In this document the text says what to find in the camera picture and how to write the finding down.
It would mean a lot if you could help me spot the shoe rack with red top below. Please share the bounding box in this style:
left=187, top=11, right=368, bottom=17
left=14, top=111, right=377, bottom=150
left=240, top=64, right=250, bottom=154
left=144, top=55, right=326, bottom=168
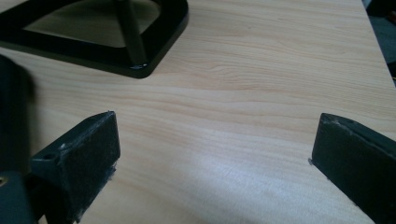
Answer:
left=0, top=0, right=190, bottom=79

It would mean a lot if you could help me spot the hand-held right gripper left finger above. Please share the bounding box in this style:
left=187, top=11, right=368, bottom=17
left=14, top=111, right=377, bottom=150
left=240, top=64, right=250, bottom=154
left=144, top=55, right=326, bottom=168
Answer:
left=29, top=110, right=121, bottom=224

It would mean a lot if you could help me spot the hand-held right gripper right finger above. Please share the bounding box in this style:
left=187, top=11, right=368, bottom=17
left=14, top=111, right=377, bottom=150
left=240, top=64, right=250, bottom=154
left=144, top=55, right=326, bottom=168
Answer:
left=310, top=112, right=396, bottom=224

